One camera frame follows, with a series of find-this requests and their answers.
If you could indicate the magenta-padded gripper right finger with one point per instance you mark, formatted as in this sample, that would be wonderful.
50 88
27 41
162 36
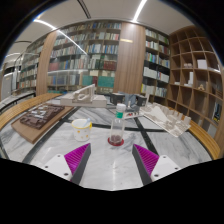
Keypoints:
165 165

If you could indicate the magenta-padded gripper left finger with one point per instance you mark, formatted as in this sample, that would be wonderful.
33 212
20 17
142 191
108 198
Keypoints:
58 165

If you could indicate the clear bottle with green label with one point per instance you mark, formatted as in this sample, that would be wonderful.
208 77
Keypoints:
117 128

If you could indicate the white cup with yellow rim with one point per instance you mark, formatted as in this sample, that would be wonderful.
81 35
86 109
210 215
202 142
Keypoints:
80 133

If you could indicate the large white city model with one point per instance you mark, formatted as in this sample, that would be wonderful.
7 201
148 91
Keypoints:
166 118

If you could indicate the brown model on wooden board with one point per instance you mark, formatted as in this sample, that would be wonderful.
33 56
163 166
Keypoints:
38 118

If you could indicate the pale blue spoon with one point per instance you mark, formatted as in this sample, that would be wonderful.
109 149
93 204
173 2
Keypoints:
87 122

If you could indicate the flat round red coaster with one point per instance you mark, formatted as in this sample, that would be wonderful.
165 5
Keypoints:
110 142

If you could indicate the small white flat model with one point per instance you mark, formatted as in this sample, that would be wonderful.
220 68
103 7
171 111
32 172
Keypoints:
133 115

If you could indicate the white stepped architectural model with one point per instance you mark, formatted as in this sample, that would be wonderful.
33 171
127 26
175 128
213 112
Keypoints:
83 98

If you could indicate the wooden cubby shelf unit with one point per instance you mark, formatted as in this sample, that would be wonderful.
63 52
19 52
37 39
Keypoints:
196 73

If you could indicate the glass-fronted bookshelf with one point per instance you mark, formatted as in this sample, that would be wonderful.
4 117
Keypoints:
30 71

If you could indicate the narrow bookshelf with books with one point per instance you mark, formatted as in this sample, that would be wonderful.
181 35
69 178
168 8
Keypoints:
155 63

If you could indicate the wide bookshelf with books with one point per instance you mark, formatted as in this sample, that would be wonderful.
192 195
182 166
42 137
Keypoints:
86 53

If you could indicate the straight ceiling light strip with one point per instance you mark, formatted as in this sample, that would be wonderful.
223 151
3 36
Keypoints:
139 10

